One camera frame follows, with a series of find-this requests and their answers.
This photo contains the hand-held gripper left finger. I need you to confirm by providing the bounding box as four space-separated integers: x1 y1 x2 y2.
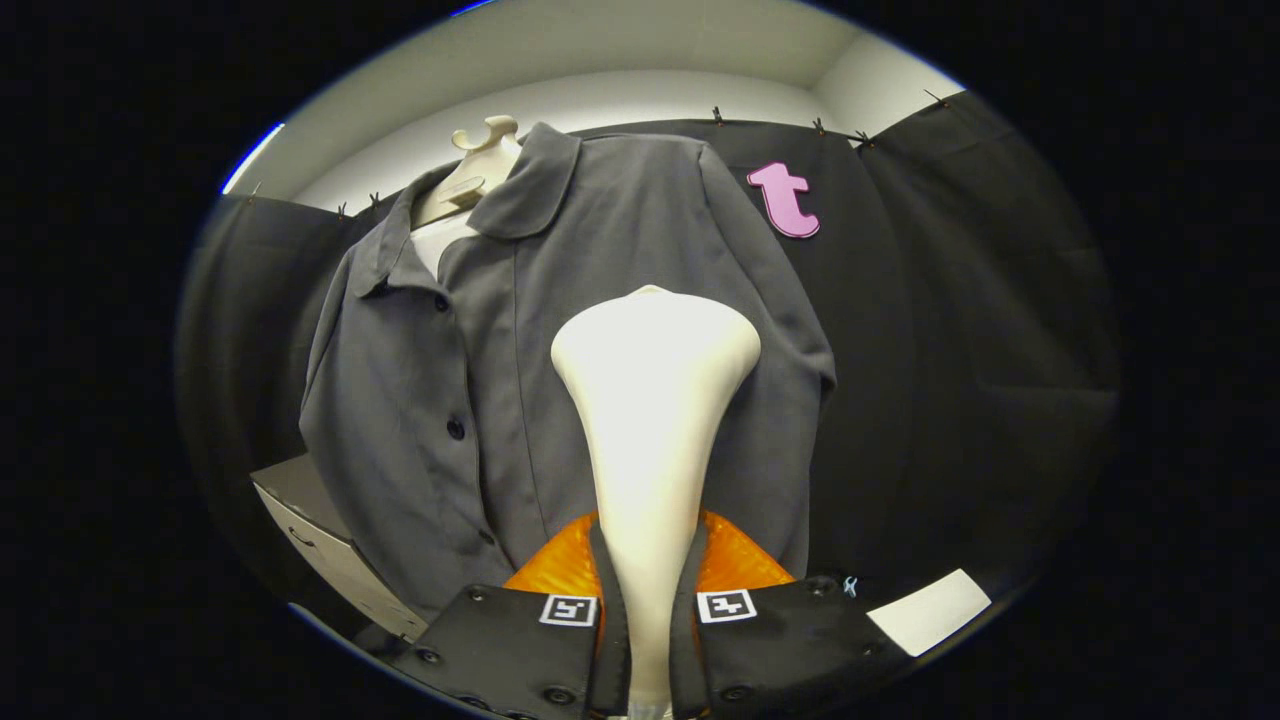
392 512 633 720

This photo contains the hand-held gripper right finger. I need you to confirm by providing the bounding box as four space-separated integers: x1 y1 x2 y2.
668 507 911 720

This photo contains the white garment steamer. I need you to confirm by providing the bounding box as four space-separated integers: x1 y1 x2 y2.
550 285 763 717

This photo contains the grey button-up shirt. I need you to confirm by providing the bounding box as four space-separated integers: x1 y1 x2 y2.
298 122 839 621

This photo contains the white garment form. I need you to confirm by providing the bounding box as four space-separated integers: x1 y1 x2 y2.
410 115 523 282

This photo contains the white side table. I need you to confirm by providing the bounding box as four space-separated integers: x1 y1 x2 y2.
867 568 993 658

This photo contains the grey drawer cabinet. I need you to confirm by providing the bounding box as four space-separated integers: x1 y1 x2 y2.
250 452 431 642

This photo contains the black backdrop cloth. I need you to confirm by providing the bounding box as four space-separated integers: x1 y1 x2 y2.
175 90 1121 621

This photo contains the ceiling strip light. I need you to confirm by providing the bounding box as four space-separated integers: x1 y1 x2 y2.
222 123 286 195

